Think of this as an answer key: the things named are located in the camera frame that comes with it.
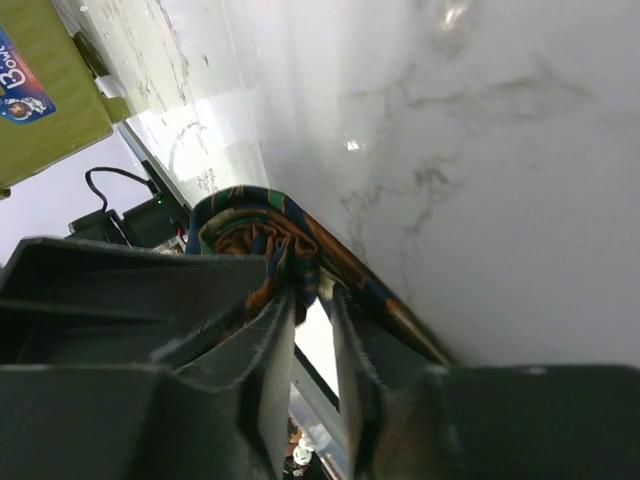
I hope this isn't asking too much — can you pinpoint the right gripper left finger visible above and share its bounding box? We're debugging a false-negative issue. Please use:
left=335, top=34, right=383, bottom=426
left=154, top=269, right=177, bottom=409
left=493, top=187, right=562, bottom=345
left=1, top=290, right=296, bottom=479

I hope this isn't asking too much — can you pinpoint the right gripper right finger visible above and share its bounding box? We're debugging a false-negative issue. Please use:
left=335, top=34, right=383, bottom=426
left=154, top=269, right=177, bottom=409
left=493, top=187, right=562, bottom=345
left=331, top=289, right=639, bottom=479

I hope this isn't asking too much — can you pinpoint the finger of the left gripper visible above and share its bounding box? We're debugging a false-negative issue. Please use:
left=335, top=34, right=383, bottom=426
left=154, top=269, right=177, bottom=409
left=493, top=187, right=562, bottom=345
left=1, top=238, right=266, bottom=365

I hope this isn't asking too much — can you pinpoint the floral brown green tie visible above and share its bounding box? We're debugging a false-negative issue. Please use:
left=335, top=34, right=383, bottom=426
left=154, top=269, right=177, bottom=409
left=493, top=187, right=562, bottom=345
left=186, top=186, right=455, bottom=367

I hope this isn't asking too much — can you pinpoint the blue basket label sticker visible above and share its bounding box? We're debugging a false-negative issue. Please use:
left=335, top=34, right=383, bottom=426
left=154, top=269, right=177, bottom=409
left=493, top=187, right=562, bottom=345
left=1, top=30, right=56, bottom=124

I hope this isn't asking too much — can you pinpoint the olive green plastic basket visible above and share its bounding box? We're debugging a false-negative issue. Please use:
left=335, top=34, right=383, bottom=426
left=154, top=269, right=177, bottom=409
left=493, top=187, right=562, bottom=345
left=1, top=1, right=130, bottom=198

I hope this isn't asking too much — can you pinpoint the black power cable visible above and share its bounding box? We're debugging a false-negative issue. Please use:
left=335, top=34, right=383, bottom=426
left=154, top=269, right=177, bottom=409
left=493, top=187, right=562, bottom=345
left=83, top=167, right=161, bottom=246

